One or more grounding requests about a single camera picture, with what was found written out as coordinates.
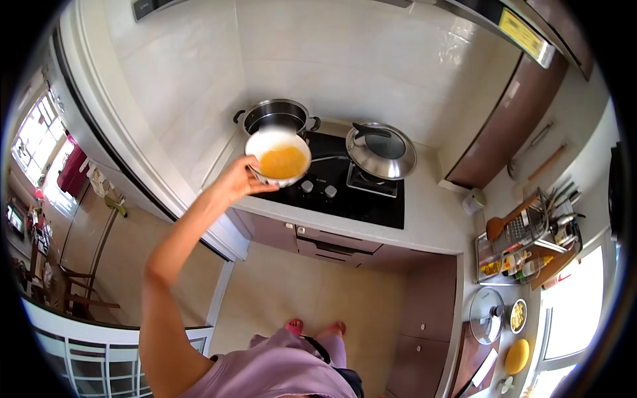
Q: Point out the person's left hand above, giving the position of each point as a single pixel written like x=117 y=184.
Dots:
x=236 y=180

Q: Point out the person's left thumb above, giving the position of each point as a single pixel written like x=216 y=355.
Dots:
x=251 y=162

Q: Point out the person's left fingers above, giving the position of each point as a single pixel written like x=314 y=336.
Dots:
x=263 y=189

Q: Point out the white bowl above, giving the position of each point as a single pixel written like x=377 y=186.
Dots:
x=278 y=139

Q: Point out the beaten yellow egg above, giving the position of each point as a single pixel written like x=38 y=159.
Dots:
x=283 y=161

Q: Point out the steel cooking pot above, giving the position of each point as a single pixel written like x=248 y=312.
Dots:
x=276 y=110

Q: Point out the black gas hob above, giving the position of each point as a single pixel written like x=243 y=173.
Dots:
x=363 y=206

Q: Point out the steel lid with glass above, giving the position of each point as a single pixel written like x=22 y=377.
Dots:
x=383 y=152

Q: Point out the red hanging cloth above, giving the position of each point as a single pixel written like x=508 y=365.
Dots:
x=72 y=166

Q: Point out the person's body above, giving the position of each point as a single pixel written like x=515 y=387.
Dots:
x=268 y=370

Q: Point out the brown base cabinets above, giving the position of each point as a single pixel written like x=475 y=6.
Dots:
x=428 y=308

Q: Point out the white cup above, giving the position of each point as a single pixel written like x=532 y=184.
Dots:
x=473 y=201

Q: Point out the wooden chair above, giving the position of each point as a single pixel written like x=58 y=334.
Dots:
x=79 y=291

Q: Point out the living room window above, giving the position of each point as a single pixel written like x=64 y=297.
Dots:
x=37 y=137

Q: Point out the wooden spatula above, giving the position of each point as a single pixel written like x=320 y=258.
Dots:
x=497 y=225

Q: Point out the white glass door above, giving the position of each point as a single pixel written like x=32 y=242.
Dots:
x=89 y=358

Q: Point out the glass pot lid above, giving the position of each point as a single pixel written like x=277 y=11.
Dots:
x=485 y=316

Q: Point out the metal dish rack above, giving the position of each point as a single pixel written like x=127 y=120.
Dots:
x=522 y=234

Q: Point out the brown cutting board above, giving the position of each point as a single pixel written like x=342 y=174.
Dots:
x=468 y=355

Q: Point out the hanging metal utensil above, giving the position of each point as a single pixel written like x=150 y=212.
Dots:
x=537 y=137

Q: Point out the small bowl with food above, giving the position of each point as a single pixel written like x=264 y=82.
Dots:
x=518 y=316

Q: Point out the wooden rolling pin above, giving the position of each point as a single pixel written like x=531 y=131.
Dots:
x=547 y=162

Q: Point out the kitchen knife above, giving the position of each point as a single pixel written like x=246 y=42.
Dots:
x=485 y=370

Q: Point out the yellow round object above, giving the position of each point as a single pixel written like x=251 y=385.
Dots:
x=517 y=356

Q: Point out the steel range hood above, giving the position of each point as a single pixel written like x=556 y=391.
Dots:
x=527 y=32

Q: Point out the kitchen window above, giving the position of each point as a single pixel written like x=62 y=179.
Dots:
x=572 y=303

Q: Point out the white sliding door frame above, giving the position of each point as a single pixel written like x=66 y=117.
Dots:
x=129 y=149

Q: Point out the brown wall cabinet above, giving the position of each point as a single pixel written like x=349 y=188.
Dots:
x=512 y=124

